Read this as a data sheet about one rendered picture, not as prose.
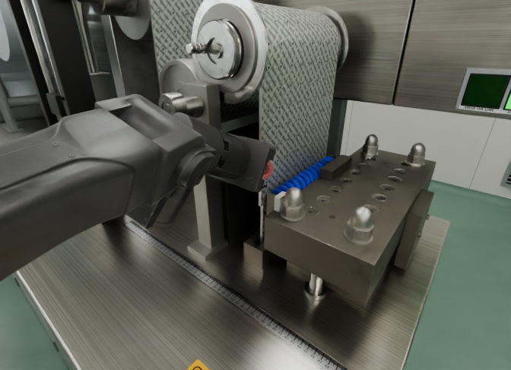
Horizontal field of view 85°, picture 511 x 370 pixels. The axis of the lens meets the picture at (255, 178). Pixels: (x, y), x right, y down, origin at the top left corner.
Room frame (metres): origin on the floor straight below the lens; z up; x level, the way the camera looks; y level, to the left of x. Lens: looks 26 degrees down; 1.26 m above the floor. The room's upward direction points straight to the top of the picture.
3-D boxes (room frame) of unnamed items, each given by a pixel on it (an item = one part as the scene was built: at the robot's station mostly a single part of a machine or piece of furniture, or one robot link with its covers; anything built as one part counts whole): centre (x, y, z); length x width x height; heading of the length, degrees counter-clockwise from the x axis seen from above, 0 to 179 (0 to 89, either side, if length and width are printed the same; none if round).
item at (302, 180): (0.48, -0.10, 1.03); 0.21 x 0.04 x 0.03; 141
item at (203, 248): (0.43, 0.09, 1.05); 0.06 x 0.05 x 0.31; 141
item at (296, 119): (0.49, -0.08, 1.11); 0.23 x 0.01 x 0.18; 141
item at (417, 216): (0.40, -0.28, 0.96); 0.10 x 0.03 x 0.11; 141
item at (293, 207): (0.35, -0.06, 1.05); 0.04 x 0.04 x 0.04
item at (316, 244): (0.45, -0.20, 1.00); 0.40 x 0.16 x 0.06; 141
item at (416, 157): (0.55, -0.34, 1.05); 0.04 x 0.04 x 0.04
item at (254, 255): (0.50, -0.08, 0.92); 0.28 x 0.04 x 0.04; 141
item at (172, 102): (0.40, 0.12, 1.18); 0.04 x 0.02 x 0.04; 51
